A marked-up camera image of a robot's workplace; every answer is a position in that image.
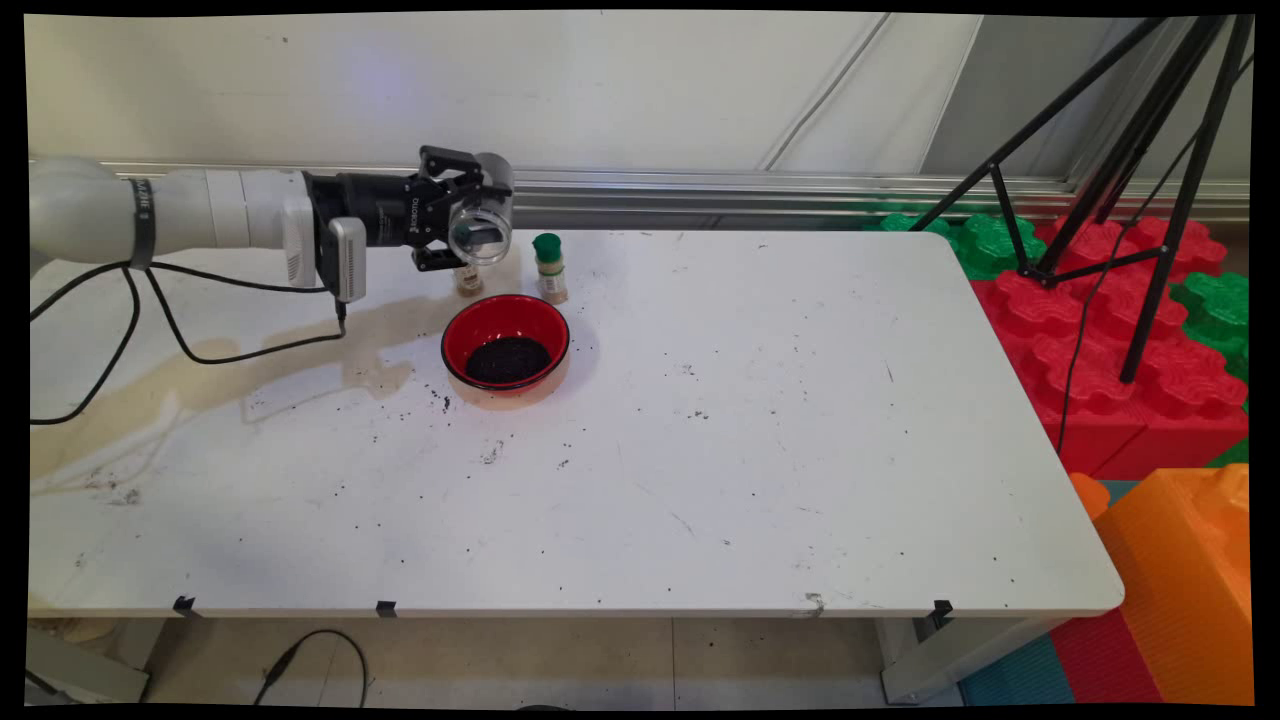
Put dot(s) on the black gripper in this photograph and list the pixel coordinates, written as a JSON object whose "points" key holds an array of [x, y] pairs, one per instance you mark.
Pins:
{"points": [[385, 205]]}

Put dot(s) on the clear plastic jar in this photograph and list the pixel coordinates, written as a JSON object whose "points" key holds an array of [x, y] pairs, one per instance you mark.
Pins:
{"points": [[495, 185]]}

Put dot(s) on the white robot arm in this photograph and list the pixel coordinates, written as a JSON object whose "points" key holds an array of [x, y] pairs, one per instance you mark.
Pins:
{"points": [[200, 210]]}

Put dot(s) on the green-capped spice bottle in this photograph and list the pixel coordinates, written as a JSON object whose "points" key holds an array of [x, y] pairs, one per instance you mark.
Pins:
{"points": [[468, 283], [551, 275]]}

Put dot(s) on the red bowl black rim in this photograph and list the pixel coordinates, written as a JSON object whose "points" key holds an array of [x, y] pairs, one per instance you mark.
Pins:
{"points": [[500, 315]]}

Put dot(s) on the black seed pile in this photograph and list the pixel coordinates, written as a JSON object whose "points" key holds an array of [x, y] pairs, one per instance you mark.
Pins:
{"points": [[508, 360]]}

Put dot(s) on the grey table leg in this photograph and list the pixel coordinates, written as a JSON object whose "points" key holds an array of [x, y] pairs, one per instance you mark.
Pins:
{"points": [[80, 670], [930, 665]]}

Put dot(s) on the black tripod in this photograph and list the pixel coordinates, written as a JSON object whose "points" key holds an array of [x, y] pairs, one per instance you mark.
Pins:
{"points": [[1170, 200]]}

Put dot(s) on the teal floor mat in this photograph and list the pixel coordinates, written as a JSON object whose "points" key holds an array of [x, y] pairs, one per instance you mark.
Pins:
{"points": [[1010, 675]]}

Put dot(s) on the red floor mat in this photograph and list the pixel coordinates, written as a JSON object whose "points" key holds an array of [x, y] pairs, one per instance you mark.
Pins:
{"points": [[1100, 660]]}

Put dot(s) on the large orange foam block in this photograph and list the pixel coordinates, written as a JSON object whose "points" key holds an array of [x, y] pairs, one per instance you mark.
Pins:
{"points": [[1180, 580]]}

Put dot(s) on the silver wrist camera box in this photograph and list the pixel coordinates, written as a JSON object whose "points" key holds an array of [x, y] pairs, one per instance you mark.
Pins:
{"points": [[347, 260]]}

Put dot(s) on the aluminium wall rail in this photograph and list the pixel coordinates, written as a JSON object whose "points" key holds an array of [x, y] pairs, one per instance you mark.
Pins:
{"points": [[700, 190]]}

